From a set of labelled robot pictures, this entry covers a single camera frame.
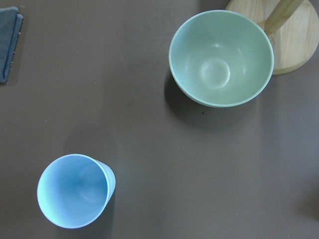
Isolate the mint green bowl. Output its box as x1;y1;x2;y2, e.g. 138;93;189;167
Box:
168;10;274;108

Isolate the light blue cup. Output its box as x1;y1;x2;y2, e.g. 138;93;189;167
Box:
37;154;116;229

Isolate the wooden cup stand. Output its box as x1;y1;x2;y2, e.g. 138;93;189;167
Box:
226;0;319;75

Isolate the folded grey cloth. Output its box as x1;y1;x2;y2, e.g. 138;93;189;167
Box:
0;6;23;84

